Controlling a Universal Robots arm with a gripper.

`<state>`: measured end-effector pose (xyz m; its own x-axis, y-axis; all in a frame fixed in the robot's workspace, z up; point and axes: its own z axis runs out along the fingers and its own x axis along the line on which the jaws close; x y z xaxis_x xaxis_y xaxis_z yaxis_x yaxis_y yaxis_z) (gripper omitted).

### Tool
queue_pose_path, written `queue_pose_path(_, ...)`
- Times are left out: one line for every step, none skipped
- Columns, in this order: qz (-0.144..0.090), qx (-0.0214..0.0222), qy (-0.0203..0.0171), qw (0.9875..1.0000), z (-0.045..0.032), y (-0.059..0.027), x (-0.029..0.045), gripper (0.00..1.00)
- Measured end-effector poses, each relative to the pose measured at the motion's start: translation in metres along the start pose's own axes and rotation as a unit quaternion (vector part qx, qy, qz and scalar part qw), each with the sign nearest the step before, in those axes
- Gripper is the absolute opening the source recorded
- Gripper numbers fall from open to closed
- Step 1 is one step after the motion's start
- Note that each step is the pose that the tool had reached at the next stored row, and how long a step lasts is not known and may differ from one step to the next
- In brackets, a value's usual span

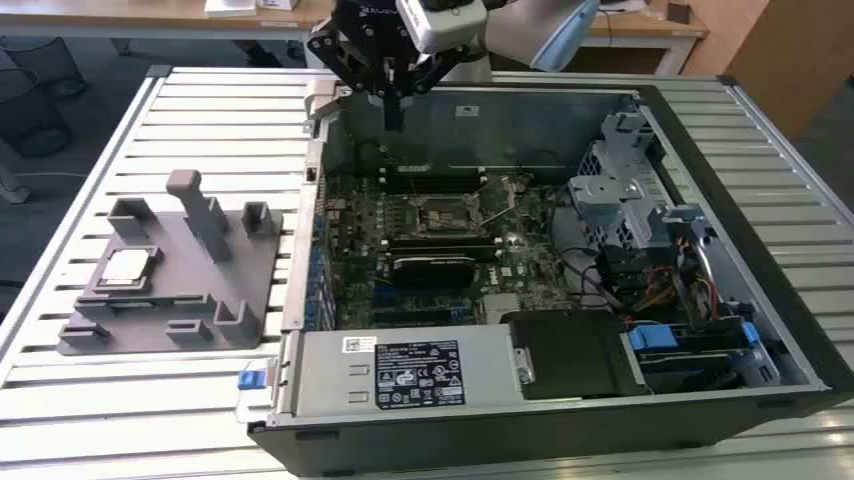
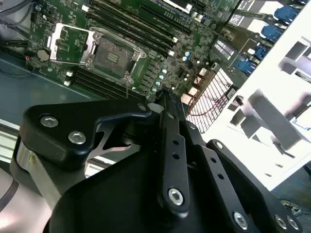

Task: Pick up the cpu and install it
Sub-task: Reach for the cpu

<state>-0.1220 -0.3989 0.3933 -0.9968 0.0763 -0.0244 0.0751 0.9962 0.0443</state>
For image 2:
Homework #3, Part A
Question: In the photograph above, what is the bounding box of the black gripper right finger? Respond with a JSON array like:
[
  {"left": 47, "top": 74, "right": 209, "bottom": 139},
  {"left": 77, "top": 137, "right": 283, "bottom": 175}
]
[{"left": 171, "top": 90, "right": 305, "bottom": 233}]

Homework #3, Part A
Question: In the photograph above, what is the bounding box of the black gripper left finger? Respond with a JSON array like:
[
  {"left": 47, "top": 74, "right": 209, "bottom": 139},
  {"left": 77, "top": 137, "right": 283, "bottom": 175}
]
[{"left": 18, "top": 87, "right": 192, "bottom": 218}]

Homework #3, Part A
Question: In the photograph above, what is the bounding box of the metal socket cover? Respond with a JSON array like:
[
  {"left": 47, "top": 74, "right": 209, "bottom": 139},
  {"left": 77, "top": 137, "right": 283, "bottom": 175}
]
[{"left": 47, "top": 23, "right": 97, "bottom": 67}]

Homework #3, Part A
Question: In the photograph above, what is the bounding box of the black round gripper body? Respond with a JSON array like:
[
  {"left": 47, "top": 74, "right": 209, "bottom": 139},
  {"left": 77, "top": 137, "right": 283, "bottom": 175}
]
[{"left": 45, "top": 145, "right": 221, "bottom": 233}]

